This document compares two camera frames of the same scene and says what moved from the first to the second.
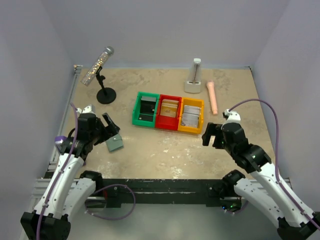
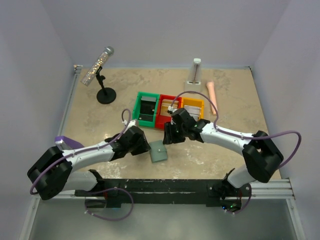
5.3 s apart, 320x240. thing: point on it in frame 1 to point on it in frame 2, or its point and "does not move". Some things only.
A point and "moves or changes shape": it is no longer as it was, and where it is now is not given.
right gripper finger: x=218 y=142 to x=179 y=135
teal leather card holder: x=115 y=143 moves or changes shape
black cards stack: x=147 y=106 does not move
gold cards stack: x=168 y=108 does not move
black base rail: x=197 y=192 does not move
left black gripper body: x=98 y=135 to x=140 y=147
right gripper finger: x=210 y=131 to x=168 y=133
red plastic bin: x=168 y=122 does not move
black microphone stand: x=105 y=96 does not move
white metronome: x=193 y=84 does not move
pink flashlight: x=211 y=87 does not move
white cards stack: x=190 y=116 does not move
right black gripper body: x=229 y=147 to x=184 y=128
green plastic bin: x=136 y=110 does not move
